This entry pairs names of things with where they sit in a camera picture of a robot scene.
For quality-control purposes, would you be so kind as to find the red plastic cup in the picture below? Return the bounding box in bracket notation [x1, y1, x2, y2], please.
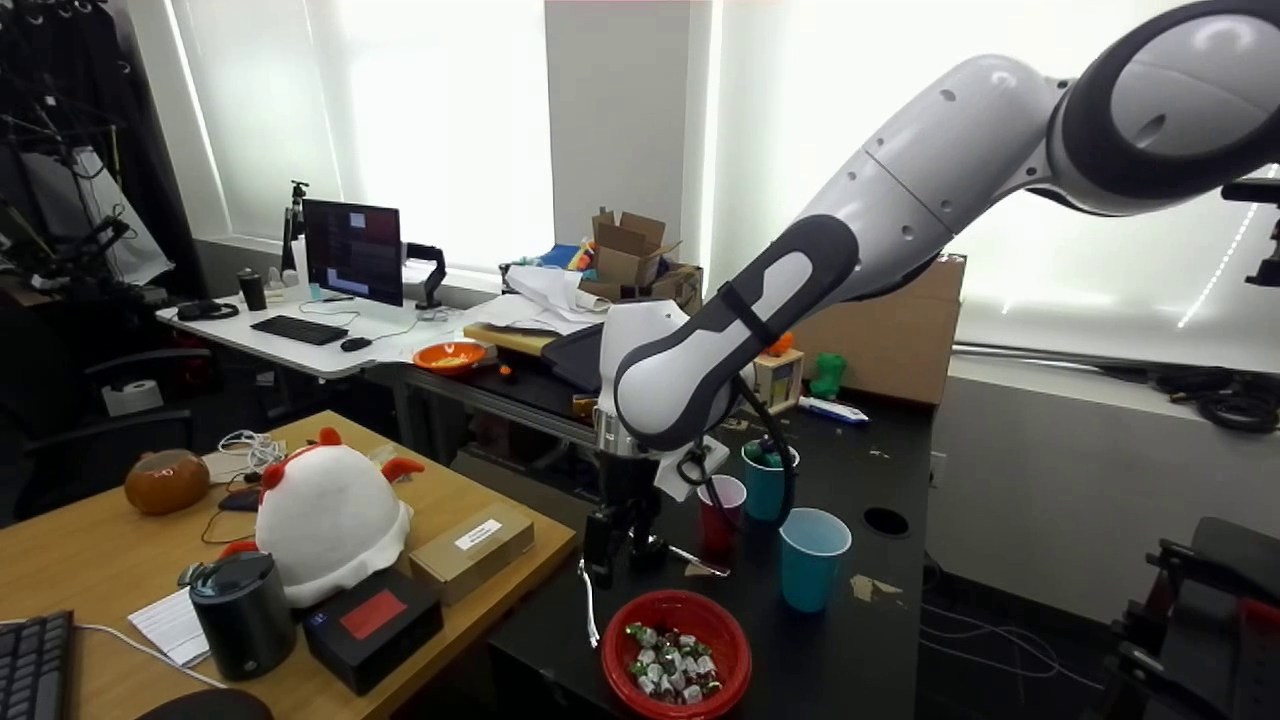
[695, 476, 747, 562]

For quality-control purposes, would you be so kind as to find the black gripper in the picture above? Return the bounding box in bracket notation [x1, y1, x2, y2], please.
[579, 456, 670, 590]

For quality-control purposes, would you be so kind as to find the brown round ball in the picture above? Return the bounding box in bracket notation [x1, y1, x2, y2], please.
[125, 447, 208, 517]

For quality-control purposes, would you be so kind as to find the white paper stack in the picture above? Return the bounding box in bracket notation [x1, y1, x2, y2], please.
[463, 266, 606, 337]

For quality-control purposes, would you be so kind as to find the pile of wrapped candies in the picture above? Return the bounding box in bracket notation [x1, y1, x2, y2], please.
[623, 620, 724, 703]

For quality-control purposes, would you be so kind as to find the white plush toy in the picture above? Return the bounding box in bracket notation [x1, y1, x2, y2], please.
[253, 427, 420, 610]

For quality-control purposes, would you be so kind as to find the black cylindrical speaker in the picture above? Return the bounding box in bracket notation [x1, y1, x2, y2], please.
[187, 553, 296, 682]

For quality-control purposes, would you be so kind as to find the orange bowl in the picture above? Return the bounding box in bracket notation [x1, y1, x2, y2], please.
[411, 340, 488, 375]

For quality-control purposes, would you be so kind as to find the black keyboard near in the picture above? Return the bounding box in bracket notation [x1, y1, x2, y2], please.
[0, 611, 76, 720]

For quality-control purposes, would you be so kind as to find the red plastic bowl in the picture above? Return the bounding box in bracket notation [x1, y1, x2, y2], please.
[601, 590, 752, 720]

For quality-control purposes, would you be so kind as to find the computer monitor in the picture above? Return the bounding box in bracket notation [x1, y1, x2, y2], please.
[305, 202, 405, 304]

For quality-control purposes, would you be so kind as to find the brown cardboard box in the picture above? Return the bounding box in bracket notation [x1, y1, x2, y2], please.
[408, 504, 531, 605]

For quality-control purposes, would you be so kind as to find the black keyboard far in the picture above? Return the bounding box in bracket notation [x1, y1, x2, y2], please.
[247, 315, 350, 347]

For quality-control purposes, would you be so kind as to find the black keyboard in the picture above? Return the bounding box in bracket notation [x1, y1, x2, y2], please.
[247, 315, 350, 347]
[0, 611, 76, 720]

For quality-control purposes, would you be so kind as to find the empty teal plastic cup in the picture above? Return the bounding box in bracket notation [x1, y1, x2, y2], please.
[781, 508, 852, 611]

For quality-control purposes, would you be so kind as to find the green toy figure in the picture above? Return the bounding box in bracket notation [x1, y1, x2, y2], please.
[809, 354, 848, 401]

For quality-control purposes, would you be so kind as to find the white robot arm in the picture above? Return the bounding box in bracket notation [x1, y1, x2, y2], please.
[596, 0, 1280, 459]

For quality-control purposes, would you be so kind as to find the wooden desk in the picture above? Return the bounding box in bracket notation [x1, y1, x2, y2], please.
[0, 409, 586, 720]

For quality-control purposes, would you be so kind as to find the white plastic fork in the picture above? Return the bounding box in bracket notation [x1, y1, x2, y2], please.
[670, 546, 733, 582]

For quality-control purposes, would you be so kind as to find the orange toy ball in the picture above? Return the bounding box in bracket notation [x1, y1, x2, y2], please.
[770, 333, 798, 356]

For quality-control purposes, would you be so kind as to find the black box red label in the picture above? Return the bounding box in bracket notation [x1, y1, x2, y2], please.
[305, 573, 444, 695]

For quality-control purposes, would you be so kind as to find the brown cardboard sheet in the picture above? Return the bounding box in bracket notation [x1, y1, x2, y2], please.
[798, 257, 969, 403]

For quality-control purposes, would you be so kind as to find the open cardboard box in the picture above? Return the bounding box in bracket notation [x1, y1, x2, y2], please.
[586, 210, 706, 314]

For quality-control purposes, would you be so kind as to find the wooden toy box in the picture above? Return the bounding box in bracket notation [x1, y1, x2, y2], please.
[752, 347, 803, 411]

